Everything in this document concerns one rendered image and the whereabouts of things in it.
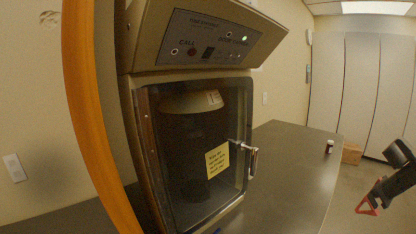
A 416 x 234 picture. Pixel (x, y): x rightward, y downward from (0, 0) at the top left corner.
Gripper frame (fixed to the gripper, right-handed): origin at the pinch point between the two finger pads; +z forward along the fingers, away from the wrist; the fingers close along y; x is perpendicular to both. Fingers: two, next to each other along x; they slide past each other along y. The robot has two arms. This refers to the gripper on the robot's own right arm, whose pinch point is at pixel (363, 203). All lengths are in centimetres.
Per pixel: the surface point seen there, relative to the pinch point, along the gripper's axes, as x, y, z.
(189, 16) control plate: -32, 47, -30
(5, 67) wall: -61, 108, -20
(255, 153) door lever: -28.3, 29.0, -1.0
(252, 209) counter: -17.5, 25.5, 22.3
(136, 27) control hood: -33, 53, -29
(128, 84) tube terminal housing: -34, 55, -21
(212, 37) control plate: -35, 42, -27
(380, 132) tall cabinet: -21, -271, 66
